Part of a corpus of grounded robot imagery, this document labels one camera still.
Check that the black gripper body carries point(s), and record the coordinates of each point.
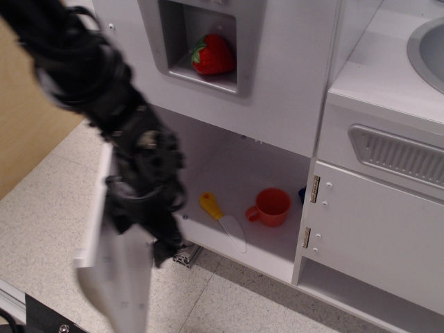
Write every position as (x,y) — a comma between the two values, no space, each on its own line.
(152,210)

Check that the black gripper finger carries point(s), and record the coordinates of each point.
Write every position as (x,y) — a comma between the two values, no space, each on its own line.
(122,222)
(162,251)

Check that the white fridge door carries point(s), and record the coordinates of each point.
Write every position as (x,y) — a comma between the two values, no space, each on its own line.
(114,269)

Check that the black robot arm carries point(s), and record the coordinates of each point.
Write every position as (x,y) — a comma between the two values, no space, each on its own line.
(81,71)

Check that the white toy fridge cabinet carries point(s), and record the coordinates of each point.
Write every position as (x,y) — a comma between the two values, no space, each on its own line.
(236,146)

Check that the aluminium extrusion foot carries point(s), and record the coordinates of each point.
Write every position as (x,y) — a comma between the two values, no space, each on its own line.
(188,255)

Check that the orange toy cup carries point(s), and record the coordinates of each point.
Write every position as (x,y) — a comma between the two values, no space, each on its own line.
(271,207)

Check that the lower brass door hinge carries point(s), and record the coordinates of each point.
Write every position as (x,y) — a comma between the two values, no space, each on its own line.
(305,241)

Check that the brass door hinge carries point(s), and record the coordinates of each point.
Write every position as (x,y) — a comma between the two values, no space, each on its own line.
(305,241)
(314,189)

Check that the blue toy object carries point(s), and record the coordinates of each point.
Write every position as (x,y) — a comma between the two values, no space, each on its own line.
(301,194)

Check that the upper brass door hinge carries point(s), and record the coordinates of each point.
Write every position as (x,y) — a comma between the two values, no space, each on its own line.
(314,189)

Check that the red toy strawberry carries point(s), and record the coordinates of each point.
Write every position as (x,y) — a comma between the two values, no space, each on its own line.
(211,56)

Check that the white toy kitchen counter unit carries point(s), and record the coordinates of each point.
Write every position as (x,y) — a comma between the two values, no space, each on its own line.
(373,84)

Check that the white oven cabinet door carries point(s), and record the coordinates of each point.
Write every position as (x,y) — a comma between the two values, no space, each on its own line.
(378,234)

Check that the grey vent panel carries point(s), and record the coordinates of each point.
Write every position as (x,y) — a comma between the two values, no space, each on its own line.
(398,155)

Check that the grey toy sink basin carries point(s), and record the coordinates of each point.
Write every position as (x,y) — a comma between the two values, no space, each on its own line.
(425,52)

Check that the yellow handled toy knife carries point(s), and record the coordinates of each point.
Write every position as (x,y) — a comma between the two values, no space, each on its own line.
(229,223)

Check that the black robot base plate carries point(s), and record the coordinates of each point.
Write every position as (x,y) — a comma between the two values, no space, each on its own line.
(40,318)

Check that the aluminium frame rail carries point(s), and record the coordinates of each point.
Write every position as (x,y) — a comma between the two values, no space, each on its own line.
(13,301)

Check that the grey dispenser niche frame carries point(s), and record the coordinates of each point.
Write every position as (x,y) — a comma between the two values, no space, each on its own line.
(174,28)

